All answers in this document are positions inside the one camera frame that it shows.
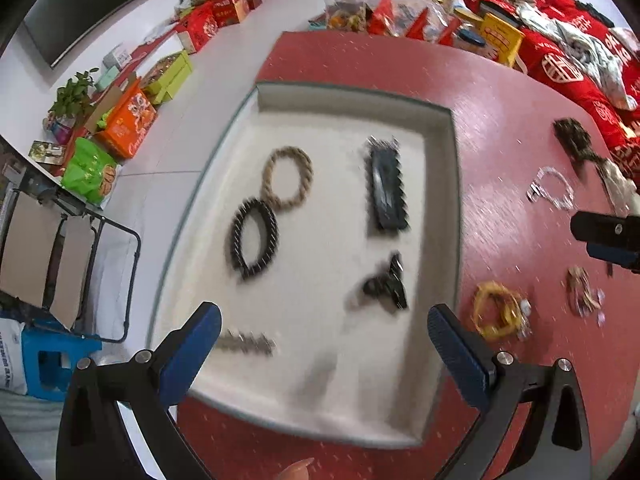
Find green snack bag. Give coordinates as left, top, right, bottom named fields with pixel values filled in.
left=61, top=138, right=120, bottom=207

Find silver star hair clip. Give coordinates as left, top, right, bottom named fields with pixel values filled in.
left=215, top=330, right=276, bottom=356

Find tan braided hair tie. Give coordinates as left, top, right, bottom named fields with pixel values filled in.
left=260, top=145, right=315, bottom=213

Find small black claw clip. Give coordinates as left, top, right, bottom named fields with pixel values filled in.
left=350, top=252, right=409, bottom=311

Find white polka dot scrunchie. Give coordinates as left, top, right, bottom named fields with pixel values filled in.
left=598, top=159, right=640, bottom=217

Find yellow carton box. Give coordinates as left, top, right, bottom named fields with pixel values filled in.
left=480, top=13, right=524, bottom=68

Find person's left hand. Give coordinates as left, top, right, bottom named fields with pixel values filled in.
left=276, top=457, right=314, bottom=480

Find potted green plant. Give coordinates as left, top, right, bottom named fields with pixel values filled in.
left=49, top=67, right=100, bottom=119

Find jar with dark lid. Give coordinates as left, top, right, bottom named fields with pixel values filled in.
left=452, top=27, right=487, bottom=56

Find purple hair ties bundle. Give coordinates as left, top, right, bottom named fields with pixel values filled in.
left=566, top=264, right=608, bottom=328

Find clear crystal bead bracelet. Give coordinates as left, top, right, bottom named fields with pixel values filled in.
left=525, top=164, right=576, bottom=213

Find black scalloped snap hair clip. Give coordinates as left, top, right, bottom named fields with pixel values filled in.
left=367, top=136, right=409, bottom=234

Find black metal rack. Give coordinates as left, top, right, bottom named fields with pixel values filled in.
left=1, top=188, right=142, bottom=344

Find blue plastic stool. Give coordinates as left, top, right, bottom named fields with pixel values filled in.
left=22, top=328, right=102, bottom=402

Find red patterned bedding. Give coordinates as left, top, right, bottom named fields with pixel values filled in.
left=462, top=0, right=639, bottom=180

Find lime green box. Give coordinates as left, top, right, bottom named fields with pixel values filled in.
left=141, top=50, right=193, bottom=105

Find orange gift box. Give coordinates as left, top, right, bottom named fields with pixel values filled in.
left=96, top=77, right=157, bottom=159

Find yellow hair tie with charms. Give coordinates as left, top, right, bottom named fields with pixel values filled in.
left=470, top=279, right=534, bottom=344

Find grey white jewelry tray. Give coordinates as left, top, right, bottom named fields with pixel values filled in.
left=150, top=82, right=461, bottom=448

